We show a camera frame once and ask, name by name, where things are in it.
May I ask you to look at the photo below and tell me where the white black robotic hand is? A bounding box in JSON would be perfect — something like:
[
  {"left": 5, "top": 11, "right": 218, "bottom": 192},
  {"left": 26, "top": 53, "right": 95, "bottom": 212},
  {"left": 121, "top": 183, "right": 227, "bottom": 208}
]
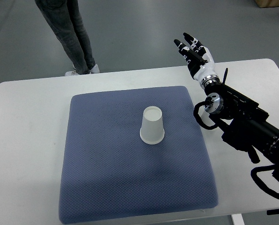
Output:
[{"left": 174, "top": 33, "right": 220, "bottom": 89}]

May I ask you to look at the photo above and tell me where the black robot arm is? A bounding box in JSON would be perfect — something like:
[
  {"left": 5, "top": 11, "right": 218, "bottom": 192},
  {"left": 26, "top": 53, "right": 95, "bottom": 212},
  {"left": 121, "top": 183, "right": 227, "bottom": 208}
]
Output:
[{"left": 198, "top": 75, "right": 279, "bottom": 185}]

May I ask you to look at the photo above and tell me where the wooden box in corner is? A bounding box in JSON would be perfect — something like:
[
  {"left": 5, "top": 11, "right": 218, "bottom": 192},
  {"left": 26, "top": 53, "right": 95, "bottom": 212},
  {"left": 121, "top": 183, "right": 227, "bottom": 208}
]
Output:
[{"left": 254, "top": 0, "right": 279, "bottom": 8}]

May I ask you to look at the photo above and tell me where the white paper cup on cushion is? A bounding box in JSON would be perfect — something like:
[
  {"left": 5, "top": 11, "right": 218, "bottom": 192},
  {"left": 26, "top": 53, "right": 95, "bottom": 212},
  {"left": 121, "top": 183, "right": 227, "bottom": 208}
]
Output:
[{"left": 140, "top": 106, "right": 165, "bottom": 145}]

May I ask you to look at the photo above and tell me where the person in grey jeans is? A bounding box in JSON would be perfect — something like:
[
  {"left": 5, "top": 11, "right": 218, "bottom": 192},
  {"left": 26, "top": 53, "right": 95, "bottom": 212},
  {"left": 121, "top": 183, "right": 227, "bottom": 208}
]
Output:
[{"left": 35, "top": 0, "right": 100, "bottom": 76}]

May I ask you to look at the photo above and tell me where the white table leg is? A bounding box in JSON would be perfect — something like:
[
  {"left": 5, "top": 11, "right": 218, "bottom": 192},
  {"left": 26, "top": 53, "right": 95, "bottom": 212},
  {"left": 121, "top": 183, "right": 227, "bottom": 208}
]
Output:
[{"left": 231, "top": 214, "right": 245, "bottom": 225}]

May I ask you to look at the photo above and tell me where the black table control panel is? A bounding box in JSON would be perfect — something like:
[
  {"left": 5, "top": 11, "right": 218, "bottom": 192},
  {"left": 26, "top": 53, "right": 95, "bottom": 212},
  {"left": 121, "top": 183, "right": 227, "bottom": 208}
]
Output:
[{"left": 266, "top": 209, "right": 279, "bottom": 215}]

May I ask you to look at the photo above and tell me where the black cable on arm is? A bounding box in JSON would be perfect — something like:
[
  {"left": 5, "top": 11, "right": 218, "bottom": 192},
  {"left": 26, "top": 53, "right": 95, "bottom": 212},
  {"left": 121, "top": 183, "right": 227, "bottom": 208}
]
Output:
[{"left": 192, "top": 101, "right": 221, "bottom": 130}]

